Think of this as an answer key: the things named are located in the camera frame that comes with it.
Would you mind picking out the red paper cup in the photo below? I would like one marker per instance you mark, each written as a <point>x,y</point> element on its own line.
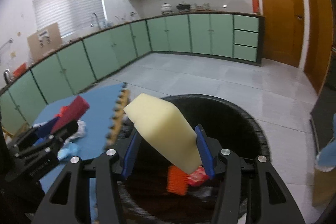
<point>198,177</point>

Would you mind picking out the white cooking pot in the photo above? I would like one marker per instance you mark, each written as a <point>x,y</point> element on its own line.
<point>166,9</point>

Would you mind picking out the blue glove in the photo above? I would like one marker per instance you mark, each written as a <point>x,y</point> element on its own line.
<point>326,158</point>

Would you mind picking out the red thermos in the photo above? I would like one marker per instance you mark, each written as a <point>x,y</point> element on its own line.
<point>256,7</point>

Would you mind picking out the red plastic bag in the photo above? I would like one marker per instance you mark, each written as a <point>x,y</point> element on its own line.
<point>62,110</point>

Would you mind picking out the red basin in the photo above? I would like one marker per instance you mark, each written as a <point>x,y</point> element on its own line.
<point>20,70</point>

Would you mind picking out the orange foam net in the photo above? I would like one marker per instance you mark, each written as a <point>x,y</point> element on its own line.
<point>177,181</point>

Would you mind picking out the towel rail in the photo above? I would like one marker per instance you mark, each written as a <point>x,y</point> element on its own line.
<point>6,43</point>

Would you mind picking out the yellow sponge block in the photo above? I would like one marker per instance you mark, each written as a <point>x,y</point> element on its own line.
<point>163,126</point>

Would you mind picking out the white plastic bag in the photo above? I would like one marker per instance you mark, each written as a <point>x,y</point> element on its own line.
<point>80,133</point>

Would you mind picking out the black wok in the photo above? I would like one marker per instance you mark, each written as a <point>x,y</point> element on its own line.
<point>183,7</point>

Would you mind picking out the light blue milk carton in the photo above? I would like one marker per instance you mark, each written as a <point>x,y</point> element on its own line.
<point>68,151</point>

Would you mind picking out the black bagged trash bin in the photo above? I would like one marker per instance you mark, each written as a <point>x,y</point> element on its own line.
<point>144,196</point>

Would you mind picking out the steel kettle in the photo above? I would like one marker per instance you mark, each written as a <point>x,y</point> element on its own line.
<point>8,76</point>

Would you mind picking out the green lower kitchen cabinets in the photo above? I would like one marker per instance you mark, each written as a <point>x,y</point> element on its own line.
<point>76,66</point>

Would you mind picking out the sink faucet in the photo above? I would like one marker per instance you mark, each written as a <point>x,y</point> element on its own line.
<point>94,20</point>

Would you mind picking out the blue table mat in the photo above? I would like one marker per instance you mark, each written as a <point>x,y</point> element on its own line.
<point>97,120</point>

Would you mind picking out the wooden door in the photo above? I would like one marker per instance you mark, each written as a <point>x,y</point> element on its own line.
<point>321,29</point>
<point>284,28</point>

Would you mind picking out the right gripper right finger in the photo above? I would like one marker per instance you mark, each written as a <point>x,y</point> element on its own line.
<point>268,198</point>

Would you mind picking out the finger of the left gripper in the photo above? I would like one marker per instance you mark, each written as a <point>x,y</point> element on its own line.
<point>68,132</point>
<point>44,129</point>

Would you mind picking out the window blinds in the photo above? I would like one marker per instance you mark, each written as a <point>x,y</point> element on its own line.
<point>68,1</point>

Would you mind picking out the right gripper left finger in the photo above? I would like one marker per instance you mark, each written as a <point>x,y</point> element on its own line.
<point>68,200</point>

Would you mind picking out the brown water purifier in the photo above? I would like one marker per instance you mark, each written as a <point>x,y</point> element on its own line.
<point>44,41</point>

